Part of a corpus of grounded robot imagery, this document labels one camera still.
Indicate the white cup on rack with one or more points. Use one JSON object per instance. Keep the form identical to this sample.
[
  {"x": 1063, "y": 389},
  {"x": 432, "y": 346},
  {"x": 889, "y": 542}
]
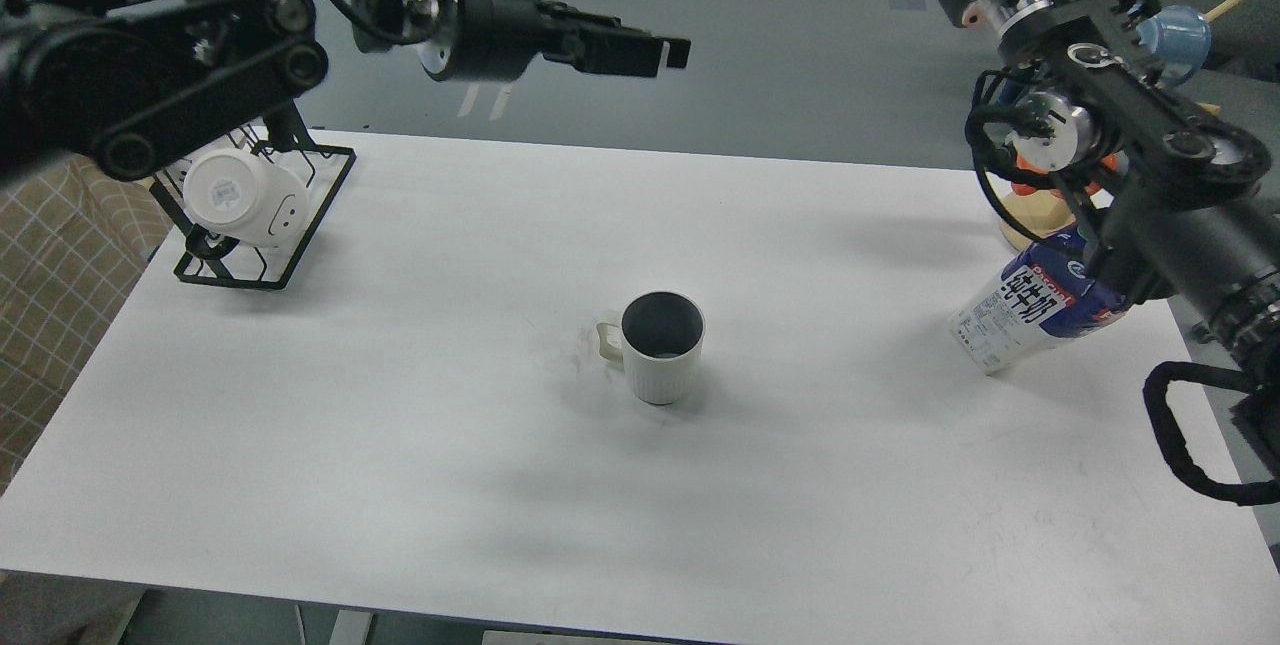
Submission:
[{"x": 234, "y": 193}]

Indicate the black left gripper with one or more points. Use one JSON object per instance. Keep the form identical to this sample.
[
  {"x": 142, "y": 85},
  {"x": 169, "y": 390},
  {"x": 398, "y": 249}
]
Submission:
[{"x": 494, "y": 41}]

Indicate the white ribbed mug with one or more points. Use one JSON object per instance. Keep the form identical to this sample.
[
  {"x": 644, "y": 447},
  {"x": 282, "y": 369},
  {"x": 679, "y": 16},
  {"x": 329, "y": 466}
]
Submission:
[{"x": 656, "y": 340}]

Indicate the black wire cup rack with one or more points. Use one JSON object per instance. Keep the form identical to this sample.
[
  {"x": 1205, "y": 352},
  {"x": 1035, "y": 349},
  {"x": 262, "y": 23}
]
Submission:
[{"x": 217, "y": 261}]

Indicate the beige checkered cloth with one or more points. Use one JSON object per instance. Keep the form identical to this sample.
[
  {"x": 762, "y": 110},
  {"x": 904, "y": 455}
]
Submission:
[{"x": 73, "y": 245}]

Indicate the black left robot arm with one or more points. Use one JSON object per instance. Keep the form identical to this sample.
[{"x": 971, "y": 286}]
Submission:
[{"x": 136, "y": 84}]

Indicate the blue plastic cup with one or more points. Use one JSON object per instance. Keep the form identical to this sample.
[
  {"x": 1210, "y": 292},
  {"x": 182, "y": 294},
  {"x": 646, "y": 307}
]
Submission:
[{"x": 1181, "y": 37}]

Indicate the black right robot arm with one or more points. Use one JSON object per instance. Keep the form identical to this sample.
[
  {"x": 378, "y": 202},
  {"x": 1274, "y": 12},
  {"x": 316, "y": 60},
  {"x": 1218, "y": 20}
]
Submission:
[{"x": 1163, "y": 191}]

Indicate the wooden cup tree stand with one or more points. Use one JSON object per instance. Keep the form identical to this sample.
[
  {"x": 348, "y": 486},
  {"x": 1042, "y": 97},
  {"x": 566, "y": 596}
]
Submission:
[{"x": 1044, "y": 211}]

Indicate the blue white milk carton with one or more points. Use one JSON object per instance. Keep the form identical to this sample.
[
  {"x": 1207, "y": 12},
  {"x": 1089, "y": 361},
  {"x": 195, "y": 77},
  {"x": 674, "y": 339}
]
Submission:
[{"x": 1041, "y": 299}]

